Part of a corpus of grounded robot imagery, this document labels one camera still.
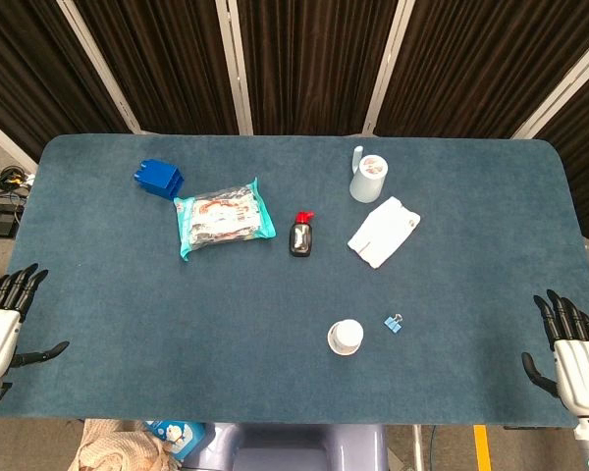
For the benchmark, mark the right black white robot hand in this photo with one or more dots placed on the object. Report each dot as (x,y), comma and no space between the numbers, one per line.
(581,373)

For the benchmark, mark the white paper cup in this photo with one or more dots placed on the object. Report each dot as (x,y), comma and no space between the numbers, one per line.
(345,336)

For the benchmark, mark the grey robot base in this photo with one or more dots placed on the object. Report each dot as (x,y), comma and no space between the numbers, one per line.
(284,449)

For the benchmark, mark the blue binder clip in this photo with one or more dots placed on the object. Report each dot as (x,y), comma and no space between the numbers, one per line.
(393,324)

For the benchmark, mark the yellow floor tape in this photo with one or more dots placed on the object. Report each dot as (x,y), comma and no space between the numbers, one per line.
(482,449)

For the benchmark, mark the beige knitted cloth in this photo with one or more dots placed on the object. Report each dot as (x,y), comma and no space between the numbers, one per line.
(113,449)

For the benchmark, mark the white table leg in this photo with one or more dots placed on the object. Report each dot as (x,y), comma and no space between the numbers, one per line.
(417,449)

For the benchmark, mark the blue printed package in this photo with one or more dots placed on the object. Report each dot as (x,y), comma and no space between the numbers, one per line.
(176,436)

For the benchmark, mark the blue plastic block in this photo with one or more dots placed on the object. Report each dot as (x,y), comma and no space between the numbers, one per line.
(158,178)

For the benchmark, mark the white folded cloth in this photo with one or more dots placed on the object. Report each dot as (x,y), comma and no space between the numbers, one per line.
(383,231)

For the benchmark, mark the teal clear snack packet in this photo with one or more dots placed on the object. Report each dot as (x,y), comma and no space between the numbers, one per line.
(223,218)

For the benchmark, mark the light blue mug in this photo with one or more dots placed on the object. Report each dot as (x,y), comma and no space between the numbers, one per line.
(368,179)

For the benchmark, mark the soy sauce bottle red cap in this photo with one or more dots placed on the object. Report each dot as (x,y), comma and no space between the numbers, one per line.
(301,238)

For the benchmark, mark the white partition post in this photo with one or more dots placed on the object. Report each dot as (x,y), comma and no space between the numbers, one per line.
(235,64)
(100,64)
(388,64)
(564,88)
(7,140)

